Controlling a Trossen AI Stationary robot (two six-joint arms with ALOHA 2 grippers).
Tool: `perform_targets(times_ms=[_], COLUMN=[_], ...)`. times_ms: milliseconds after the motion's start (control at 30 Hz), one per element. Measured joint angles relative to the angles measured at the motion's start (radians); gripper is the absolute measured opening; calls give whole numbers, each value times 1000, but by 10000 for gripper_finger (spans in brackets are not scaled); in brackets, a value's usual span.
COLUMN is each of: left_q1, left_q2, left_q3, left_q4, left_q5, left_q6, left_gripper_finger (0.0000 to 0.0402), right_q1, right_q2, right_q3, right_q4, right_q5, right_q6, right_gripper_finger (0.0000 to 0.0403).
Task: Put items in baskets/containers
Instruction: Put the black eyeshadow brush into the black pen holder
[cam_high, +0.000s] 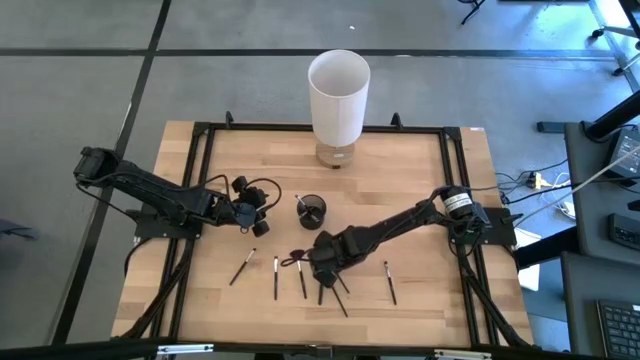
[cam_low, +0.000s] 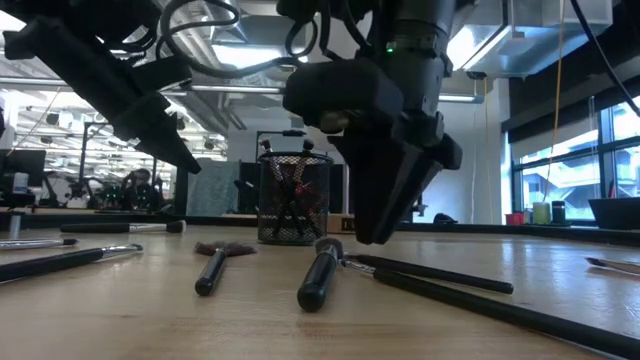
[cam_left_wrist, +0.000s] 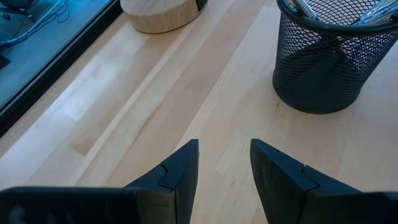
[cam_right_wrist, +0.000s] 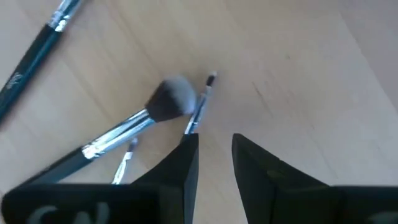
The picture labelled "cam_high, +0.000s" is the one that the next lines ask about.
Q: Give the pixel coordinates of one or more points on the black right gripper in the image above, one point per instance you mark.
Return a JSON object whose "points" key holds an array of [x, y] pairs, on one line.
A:
{"points": [[325, 252]]}

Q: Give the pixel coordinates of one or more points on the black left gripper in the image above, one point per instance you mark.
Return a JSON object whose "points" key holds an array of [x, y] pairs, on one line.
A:
{"points": [[252, 197]]}

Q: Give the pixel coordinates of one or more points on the short thick black makeup brush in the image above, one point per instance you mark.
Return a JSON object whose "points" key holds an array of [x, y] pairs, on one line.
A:
{"points": [[320, 296]]}

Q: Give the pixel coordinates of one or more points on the long thin black makeup brush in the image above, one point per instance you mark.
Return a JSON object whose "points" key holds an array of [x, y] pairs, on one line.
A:
{"points": [[340, 302]]}

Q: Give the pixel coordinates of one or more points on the black makeup brush silver ferrule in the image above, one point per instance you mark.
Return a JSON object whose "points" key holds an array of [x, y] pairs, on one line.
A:
{"points": [[390, 285], [275, 280]]}

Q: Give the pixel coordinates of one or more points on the black makeup brush fluffy head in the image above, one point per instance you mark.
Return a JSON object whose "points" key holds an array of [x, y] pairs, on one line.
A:
{"points": [[305, 206]]}

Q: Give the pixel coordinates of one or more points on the slim silver makeup brush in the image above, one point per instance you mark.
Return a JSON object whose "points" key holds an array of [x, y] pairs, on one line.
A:
{"points": [[242, 267]]}

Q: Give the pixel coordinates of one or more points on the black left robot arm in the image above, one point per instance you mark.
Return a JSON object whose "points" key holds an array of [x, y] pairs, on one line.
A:
{"points": [[150, 192]]}

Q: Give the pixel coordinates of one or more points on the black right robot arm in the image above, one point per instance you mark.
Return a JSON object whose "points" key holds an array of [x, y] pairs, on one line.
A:
{"points": [[390, 225]]}

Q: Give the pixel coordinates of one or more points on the black mesh pen cup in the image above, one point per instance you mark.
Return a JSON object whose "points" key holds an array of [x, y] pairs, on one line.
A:
{"points": [[312, 225]]}

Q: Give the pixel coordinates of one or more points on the white shade table lamp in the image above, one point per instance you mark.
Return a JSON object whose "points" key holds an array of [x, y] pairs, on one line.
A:
{"points": [[337, 115]]}

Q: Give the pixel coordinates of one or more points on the white paper sheet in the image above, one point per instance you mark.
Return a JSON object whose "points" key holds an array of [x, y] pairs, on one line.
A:
{"points": [[530, 275]]}

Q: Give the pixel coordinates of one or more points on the black desk beam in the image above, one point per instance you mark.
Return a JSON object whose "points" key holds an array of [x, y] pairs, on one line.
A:
{"points": [[545, 250]]}

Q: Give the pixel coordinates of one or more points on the yellow power strip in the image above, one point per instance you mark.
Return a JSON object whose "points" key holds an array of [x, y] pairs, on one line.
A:
{"points": [[536, 180]]}

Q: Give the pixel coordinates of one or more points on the blue chair part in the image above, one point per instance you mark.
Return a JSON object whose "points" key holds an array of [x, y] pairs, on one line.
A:
{"points": [[17, 231]]}

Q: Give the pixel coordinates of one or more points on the grey side desk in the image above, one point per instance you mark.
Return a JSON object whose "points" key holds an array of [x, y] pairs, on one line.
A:
{"points": [[580, 310], [590, 215]]}

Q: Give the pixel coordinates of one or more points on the black tripod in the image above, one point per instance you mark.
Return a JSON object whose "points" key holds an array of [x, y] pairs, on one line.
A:
{"points": [[472, 10]]}

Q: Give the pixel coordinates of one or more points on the black keyboard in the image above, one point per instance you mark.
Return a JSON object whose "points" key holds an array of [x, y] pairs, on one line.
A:
{"points": [[622, 330]]}

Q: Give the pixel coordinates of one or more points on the black desk device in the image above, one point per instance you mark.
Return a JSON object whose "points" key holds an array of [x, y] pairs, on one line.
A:
{"points": [[625, 232]]}

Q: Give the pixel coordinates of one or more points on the grey tablet device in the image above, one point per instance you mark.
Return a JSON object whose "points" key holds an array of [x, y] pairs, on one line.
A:
{"points": [[627, 155]]}

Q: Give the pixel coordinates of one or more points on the black stand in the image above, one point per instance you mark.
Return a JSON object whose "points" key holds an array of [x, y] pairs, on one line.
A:
{"points": [[612, 120]]}

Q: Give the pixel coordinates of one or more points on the office chair base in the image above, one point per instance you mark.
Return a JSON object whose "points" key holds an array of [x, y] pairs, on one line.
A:
{"points": [[617, 35]]}

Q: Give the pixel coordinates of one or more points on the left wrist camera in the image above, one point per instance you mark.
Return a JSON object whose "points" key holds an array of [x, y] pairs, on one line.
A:
{"points": [[245, 216]]}

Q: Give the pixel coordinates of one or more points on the black metal table frame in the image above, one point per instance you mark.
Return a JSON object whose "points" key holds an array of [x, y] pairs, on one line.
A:
{"points": [[250, 126]]}

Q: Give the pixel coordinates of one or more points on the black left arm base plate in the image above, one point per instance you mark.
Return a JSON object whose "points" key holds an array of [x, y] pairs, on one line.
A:
{"points": [[160, 231]]}

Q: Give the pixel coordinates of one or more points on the silver metal bracket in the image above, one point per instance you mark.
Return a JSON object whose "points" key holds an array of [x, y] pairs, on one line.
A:
{"points": [[185, 349], [462, 355]]}

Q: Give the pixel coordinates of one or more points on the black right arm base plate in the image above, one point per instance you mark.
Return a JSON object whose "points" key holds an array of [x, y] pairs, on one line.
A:
{"points": [[502, 232]]}

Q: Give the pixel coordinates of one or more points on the black camera rig bar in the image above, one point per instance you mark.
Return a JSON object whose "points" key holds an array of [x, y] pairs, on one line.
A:
{"points": [[75, 350]]}

